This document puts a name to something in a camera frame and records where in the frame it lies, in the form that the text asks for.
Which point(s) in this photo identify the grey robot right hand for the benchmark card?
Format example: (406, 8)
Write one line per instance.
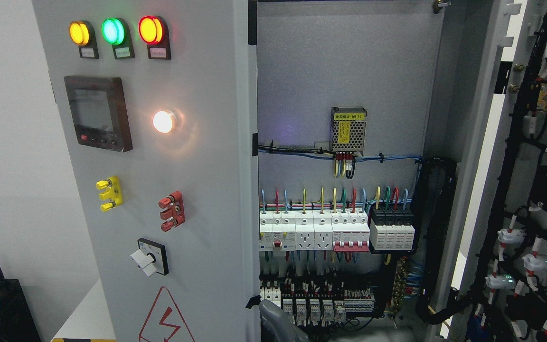
(278, 323)

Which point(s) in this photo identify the grey cabinet door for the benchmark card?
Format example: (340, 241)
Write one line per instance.
(487, 140)
(209, 84)

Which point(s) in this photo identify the lower relay terminal row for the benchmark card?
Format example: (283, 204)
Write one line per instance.
(321, 300)

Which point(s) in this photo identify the red electric hazard warning sticker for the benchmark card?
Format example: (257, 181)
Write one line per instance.
(164, 322)

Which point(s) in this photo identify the white socket breaker row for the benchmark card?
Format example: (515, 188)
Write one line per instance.
(335, 230)

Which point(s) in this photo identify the brass ground terminal bar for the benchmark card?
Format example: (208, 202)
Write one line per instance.
(399, 285)

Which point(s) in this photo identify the black white surge protector modules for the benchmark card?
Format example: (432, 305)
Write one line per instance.
(391, 230)

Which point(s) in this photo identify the metal mesh power supply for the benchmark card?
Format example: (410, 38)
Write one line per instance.
(348, 125)

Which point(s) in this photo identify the white glowing indicator light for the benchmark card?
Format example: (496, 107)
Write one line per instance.
(164, 121)

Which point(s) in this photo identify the black box at left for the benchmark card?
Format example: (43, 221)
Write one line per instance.
(16, 321)

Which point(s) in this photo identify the black digital power meter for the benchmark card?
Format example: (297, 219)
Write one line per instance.
(99, 112)

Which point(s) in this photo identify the red indicator light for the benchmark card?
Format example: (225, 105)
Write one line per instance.
(154, 31)

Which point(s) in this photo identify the green indicator light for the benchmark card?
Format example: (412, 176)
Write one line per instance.
(117, 33)

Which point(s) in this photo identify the yellow indicator light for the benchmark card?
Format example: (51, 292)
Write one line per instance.
(82, 34)

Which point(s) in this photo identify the white rotary selector switch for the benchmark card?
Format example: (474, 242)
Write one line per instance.
(151, 257)

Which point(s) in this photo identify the red terminal post block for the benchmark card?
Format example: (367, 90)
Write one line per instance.
(173, 211)

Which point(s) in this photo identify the yellow terminal post block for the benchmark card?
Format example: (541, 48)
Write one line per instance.
(112, 193)

